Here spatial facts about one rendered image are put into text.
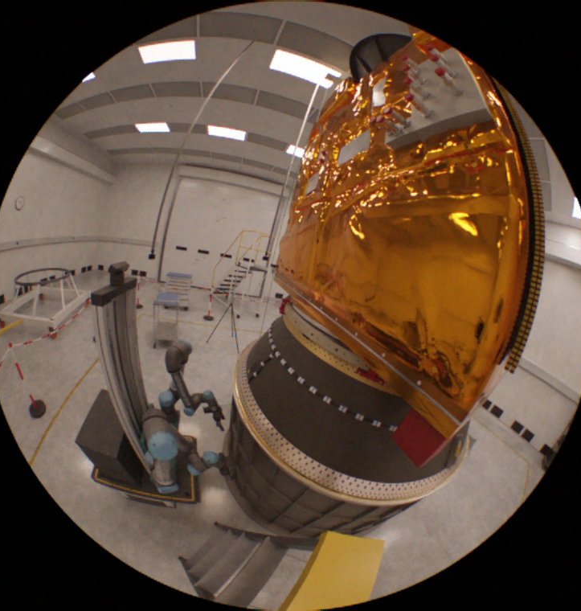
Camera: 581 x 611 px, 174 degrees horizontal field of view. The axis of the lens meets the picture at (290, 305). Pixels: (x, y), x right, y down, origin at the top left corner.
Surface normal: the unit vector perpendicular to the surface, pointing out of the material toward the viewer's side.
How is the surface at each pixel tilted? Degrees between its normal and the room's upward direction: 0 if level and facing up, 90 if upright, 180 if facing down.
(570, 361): 90
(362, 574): 0
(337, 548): 0
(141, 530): 0
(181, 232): 90
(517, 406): 90
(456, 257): 89
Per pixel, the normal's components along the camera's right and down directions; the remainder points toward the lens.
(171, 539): 0.24, -0.94
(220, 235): 0.30, 0.30
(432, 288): -0.90, -0.17
